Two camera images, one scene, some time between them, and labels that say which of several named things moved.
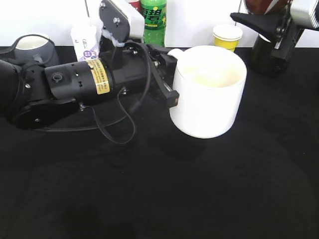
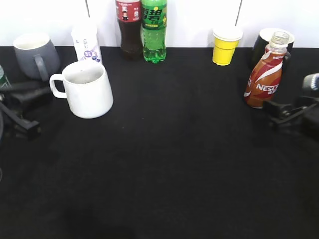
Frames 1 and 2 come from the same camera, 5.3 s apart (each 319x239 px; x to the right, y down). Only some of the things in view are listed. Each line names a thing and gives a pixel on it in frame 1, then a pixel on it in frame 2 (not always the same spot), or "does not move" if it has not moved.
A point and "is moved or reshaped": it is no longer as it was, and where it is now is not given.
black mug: [261, 55] does not move
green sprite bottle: [155, 13] does not move
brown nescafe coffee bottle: [274, 7] to [264, 79]
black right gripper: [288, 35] to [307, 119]
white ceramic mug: [210, 79] is moved or reshaped
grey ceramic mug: [36, 48] does not move
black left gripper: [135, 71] to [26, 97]
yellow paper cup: [227, 36] does not move
